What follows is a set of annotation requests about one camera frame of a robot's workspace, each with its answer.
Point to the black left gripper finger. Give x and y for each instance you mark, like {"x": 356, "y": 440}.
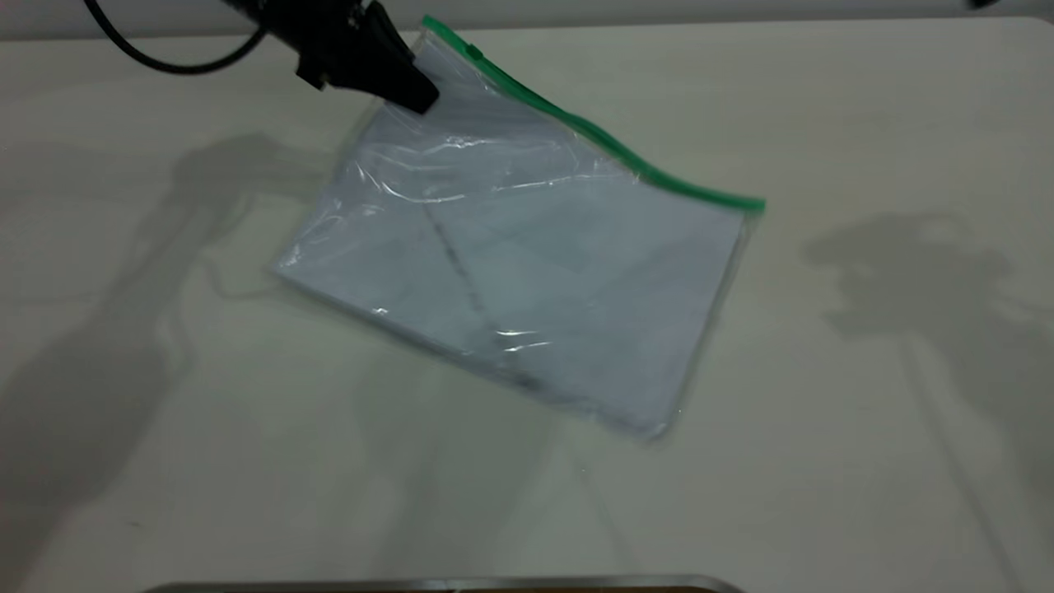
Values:
{"x": 394, "y": 41}
{"x": 395, "y": 82}

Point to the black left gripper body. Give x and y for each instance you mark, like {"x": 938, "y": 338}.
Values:
{"x": 329, "y": 33}

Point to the clear plastic zip bag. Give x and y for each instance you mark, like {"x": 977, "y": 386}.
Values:
{"x": 576, "y": 206}

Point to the metal rail edge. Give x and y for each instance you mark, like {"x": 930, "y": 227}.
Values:
{"x": 445, "y": 584}

